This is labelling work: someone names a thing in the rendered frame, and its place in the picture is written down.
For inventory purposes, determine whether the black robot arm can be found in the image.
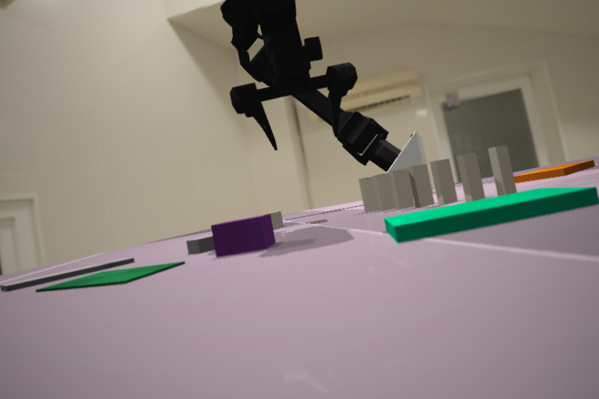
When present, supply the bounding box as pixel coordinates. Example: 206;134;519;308
220;0;401;172

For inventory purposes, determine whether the orange flat rectangular block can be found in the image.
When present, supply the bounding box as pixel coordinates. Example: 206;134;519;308
514;160;594;183

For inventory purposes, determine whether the grey flat bar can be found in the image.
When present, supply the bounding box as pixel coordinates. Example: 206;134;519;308
0;258;135;292

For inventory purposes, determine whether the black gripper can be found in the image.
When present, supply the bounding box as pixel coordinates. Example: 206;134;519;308
230;62;358;150

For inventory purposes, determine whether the green flat bar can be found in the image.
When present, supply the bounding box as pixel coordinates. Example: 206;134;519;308
384;187;599;243

